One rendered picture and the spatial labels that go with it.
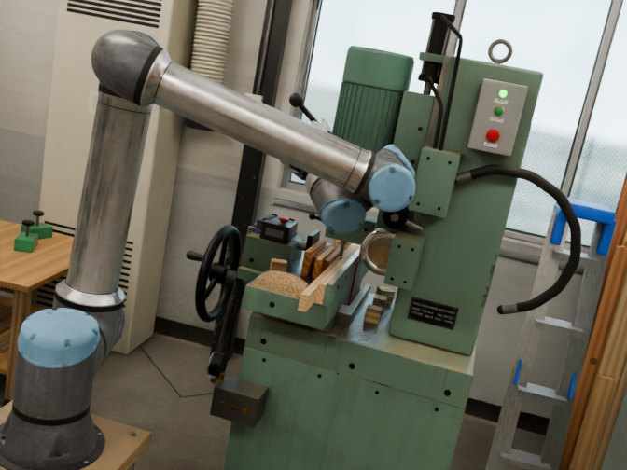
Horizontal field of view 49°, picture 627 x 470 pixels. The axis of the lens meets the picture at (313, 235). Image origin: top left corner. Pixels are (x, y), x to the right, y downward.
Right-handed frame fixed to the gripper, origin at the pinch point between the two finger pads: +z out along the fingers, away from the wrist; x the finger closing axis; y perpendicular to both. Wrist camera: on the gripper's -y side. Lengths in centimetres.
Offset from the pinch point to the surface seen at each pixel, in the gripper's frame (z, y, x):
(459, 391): -52, -47, 18
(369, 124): -2.4, -9.2, -13.4
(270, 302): -27.2, -4.7, 31.0
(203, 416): 37, -67, 128
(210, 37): 139, -12, 20
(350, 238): -9.0, -24.1, 13.2
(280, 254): -4.3, -13.6, 29.0
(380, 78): 0.7, -4.9, -23.6
